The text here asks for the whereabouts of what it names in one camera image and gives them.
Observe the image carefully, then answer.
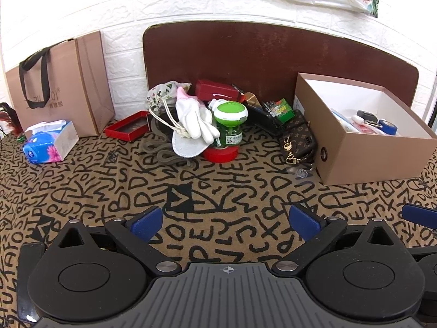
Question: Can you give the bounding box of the white pink glove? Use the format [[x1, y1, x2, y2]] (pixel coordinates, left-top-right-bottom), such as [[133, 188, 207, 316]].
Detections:
[[176, 87, 220, 145]]

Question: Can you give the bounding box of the green mosquito repellent bottle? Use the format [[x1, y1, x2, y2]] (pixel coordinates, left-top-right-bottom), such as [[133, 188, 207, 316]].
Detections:
[[209, 98, 248, 148]]

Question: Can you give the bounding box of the dark red gift box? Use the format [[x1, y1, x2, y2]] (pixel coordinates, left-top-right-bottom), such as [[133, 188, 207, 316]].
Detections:
[[195, 79, 240, 101]]

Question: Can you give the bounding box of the clear crystal trinket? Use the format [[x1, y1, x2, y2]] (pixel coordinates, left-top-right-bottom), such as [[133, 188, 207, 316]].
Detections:
[[295, 167, 310, 178]]

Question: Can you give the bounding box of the lettered leopard tablecloth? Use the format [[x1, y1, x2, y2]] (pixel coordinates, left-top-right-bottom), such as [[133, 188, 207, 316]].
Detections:
[[1, 128, 436, 327]]

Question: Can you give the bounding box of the brown monogram pouch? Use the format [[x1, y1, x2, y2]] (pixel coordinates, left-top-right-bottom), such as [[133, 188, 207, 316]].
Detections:
[[279, 110, 318, 165]]

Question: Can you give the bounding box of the blue tape roll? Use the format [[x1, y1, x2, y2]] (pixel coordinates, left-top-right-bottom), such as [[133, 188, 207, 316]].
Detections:
[[378, 119, 398, 136]]

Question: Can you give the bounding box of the white round cloth pad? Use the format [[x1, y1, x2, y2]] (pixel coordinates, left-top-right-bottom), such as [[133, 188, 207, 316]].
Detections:
[[172, 130, 209, 159]]

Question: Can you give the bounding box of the red tray box lid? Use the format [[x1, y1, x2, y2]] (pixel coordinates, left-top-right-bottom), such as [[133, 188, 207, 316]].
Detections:
[[104, 111, 150, 142]]

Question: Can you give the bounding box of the brown cardboard storage box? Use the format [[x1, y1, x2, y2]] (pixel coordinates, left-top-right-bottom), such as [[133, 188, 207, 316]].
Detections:
[[294, 73, 436, 185]]

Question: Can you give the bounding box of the red tape roll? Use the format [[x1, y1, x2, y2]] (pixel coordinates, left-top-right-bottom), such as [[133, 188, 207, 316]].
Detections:
[[202, 146, 239, 164]]

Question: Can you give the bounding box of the black car key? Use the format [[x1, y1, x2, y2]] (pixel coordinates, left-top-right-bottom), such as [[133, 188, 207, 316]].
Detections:
[[356, 110, 378, 123]]

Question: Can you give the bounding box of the blue tissue pack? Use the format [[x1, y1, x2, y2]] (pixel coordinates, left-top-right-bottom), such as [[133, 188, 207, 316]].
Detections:
[[22, 119, 79, 164]]

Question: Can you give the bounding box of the green snack packet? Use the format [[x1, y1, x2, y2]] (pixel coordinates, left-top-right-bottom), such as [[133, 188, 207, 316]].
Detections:
[[264, 98, 295, 124]]

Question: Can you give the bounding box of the gold wrapped bar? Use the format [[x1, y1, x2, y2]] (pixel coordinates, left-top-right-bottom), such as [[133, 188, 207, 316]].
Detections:
[[244, 92, 262, 109]]

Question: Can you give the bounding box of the dark brown wooden board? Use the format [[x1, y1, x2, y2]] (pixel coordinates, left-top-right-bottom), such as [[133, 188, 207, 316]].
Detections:
[[142, 21, 419, 105]]

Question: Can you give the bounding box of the printed drawstring pouch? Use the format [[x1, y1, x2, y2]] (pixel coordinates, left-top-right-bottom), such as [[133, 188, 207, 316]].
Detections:
[[145, 81, 191, 115]]

